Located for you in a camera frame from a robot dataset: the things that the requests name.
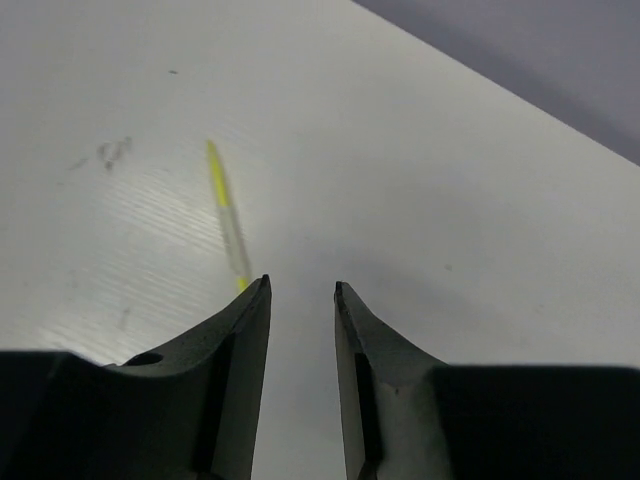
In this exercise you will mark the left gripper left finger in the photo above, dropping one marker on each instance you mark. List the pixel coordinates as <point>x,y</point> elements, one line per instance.
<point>186,409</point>

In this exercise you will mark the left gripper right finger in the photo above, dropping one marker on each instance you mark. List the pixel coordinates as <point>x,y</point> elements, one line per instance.
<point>407,415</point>

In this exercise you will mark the yellow highlighter pen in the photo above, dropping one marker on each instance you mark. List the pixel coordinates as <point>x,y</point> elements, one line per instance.
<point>234,243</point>

